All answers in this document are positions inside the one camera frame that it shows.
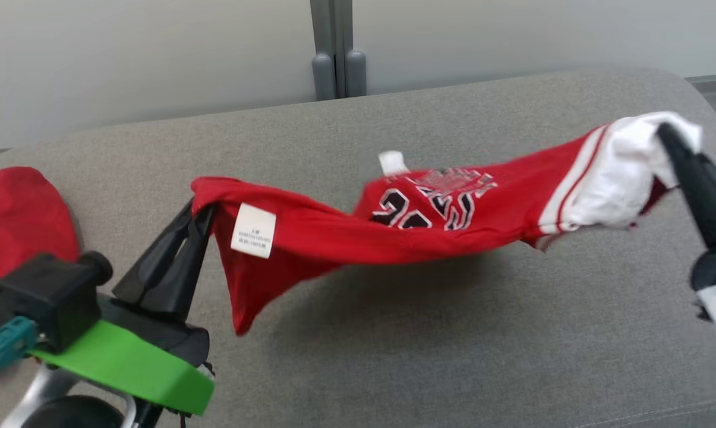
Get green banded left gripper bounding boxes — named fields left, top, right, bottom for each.
left=28, top=199, right=216, bottom=417

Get red shorts with white stripe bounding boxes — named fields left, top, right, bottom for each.
left=0, top=166, right=80, bottom=301

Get red basketball jersey number 23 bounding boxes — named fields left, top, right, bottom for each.
left=190, top=111, right=704, bottom=337

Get teal left camera connector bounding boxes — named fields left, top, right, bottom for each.
left=0, top=315, right=39, bottom=382

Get grey partition post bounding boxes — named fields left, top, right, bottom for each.
left=309, top=0, right=368, bottom=102

